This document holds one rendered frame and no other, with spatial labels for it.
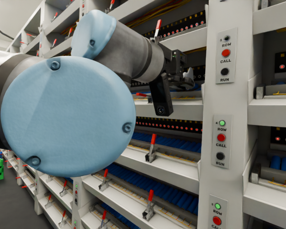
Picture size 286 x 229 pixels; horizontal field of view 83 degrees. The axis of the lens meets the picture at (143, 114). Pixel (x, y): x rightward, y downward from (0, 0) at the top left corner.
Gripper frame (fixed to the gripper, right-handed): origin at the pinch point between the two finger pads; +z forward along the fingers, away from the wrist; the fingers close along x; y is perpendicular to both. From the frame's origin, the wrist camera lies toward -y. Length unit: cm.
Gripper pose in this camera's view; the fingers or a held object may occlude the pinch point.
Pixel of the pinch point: (188, 87)
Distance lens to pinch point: 55.3
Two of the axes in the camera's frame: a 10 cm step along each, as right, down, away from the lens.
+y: 0.7, -10.0, 0.1
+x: -7.4, -0.5, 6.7
